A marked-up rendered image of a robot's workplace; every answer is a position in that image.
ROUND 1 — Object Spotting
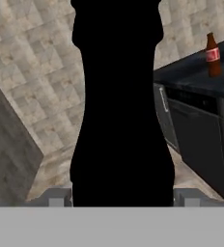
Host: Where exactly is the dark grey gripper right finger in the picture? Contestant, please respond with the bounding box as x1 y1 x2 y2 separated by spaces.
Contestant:
173 187 224 207

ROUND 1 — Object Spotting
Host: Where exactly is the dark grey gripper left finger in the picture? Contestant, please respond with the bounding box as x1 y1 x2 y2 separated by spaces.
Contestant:
24 186 73 207

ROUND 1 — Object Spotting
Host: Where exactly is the large black bottle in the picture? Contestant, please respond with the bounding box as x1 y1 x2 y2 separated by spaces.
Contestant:
69 0 176 207

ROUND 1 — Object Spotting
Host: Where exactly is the grey dining counter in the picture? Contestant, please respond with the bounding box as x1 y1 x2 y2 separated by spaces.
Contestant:
0 70 45 207

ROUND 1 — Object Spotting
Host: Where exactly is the brown bottle with red label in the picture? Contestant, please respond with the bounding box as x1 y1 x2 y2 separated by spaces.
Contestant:
205 32 223 78

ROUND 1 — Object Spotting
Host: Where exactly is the dark grey cupboard door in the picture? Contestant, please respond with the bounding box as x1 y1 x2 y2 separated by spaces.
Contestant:
153 82 181 154

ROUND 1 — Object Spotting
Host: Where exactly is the silver cupboard door handle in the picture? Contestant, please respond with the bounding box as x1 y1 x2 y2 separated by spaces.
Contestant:
158 86 170 114

